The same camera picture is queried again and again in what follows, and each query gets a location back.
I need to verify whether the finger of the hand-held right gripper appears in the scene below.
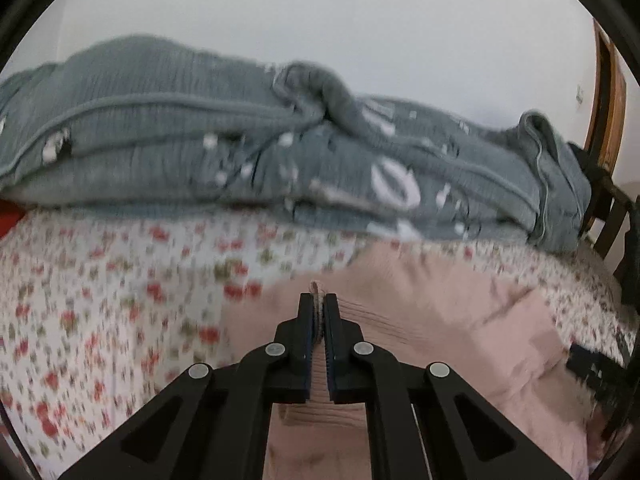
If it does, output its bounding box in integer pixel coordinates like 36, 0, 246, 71
567, 342, 630, 408

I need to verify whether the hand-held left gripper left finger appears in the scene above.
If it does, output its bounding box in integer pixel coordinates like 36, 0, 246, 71
59, 292, 316, 480

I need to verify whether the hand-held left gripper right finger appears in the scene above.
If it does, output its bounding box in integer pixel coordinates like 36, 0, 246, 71
322, 292, 573, 480

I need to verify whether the pink knit sweater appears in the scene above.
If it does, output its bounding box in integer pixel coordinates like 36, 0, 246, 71
220, 245, 608, 480

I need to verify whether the dark wooden chair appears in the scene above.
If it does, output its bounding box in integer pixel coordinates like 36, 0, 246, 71
570, 142, 640, 306

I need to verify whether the floral bed sheet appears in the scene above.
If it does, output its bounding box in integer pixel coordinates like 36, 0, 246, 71
0, 207, 638, 480

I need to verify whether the grey printed quilt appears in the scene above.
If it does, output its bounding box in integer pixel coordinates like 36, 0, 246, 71
0, 34, 593, 253

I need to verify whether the red cloth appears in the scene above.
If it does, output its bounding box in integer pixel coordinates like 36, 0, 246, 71
0, 200, 26, 238

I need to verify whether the wooden door frame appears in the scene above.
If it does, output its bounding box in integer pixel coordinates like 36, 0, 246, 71
582, 17, 628, 181

